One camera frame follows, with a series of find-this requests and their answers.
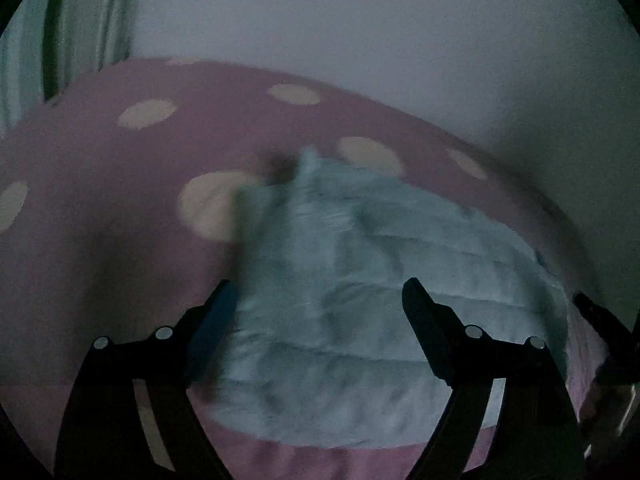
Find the pink polka-dot bed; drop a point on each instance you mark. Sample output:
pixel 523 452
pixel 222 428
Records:
pixel 110 220

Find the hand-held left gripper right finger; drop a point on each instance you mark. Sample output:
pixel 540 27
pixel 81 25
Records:
pixel 425 332

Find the green striped curtain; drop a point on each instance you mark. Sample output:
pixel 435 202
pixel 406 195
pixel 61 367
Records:
pixel 80 20

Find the light blue quilted jacket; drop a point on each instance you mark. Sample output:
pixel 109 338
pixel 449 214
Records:
pixel 360 285

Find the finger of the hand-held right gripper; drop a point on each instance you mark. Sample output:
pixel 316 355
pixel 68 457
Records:
pixel 597 312

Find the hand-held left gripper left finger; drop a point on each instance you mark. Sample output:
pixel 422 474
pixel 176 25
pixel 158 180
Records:
pixel 215 322

